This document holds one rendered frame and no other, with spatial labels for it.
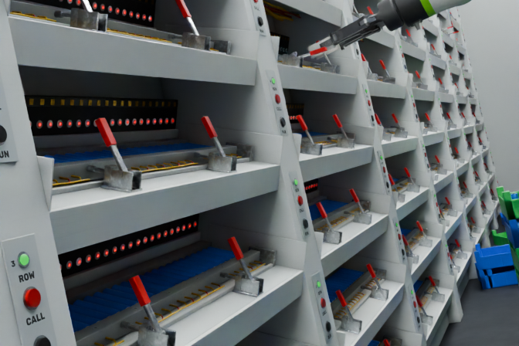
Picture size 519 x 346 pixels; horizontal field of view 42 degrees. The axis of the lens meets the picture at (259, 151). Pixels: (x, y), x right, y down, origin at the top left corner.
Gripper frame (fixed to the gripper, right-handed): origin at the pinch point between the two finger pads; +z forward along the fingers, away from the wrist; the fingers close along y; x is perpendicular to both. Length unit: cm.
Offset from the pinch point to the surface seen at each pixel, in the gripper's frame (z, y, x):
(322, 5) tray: -3.9, 0.2, 9.7
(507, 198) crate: -22, 38, -53
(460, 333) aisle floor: 13, 74, -94
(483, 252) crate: 7, 155, -83
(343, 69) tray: 1.5, 17.7, -3.9
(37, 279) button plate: 3, -116, -32
